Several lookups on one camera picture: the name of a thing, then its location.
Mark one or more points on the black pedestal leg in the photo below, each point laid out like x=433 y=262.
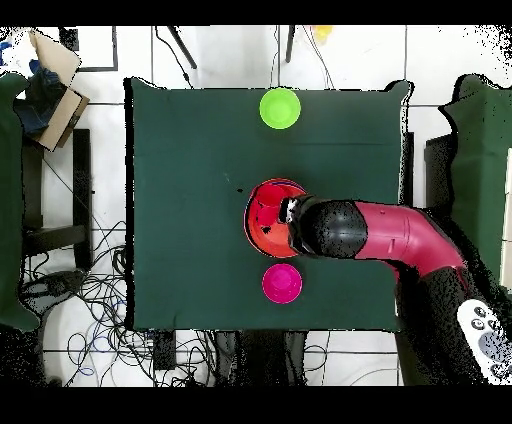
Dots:
x=52 y=286

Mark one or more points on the purple bowl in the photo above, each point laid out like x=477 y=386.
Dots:
x=282 y=184

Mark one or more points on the small green bowl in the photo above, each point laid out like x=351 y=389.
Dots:
x=280 y=108

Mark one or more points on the red cup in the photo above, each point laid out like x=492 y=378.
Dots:
x=268 y=204

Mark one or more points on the cardboard box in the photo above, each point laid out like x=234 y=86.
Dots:
x=60 y=120

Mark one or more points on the dark green tablecloth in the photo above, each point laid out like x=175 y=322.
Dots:
x=180 y=160

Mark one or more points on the orange bowl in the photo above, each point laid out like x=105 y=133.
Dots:
x=272 y=242
x=280 y=180

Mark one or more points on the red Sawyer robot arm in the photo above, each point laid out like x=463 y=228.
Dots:
x=400 y=236

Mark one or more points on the black metal frame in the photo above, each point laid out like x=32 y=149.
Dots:
x=114 y=48

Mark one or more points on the green cloth side table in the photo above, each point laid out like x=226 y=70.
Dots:
x=10 y=200
x=480 y=160

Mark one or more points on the dark blue cloth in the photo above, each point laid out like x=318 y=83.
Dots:
x=40 y=100

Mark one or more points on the yellow object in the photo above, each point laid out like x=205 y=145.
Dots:
x=322 y=32

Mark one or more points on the black stand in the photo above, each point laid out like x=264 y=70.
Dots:
x=82 y=180

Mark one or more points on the black tripod leg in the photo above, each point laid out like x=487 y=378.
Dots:
x=182 y=47
x=290 y=44

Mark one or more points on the pink bowl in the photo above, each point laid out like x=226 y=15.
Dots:
x=282 y=284

